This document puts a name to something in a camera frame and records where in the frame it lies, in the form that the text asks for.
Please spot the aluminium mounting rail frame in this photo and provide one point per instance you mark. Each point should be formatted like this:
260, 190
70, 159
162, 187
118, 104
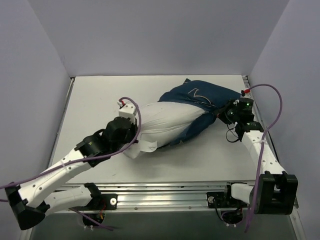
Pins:
160, 195

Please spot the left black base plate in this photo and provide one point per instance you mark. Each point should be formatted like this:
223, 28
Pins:
108, 202

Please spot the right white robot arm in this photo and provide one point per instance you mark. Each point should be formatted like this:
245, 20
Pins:
274, 191

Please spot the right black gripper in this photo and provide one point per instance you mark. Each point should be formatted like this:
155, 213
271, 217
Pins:
222, 115

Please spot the white pillow insert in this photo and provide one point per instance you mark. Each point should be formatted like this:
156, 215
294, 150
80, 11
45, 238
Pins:
161, 124

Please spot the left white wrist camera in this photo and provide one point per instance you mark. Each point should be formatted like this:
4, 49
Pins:
127, 110

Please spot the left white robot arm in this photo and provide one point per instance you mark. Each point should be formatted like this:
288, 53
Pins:
34, 199

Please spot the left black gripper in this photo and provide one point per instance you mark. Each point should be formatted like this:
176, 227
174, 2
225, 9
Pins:
133, 128

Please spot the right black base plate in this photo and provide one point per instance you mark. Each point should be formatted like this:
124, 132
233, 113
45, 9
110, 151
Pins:
219, 199

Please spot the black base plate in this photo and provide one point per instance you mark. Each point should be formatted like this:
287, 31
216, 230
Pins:
108, 202
219, 199

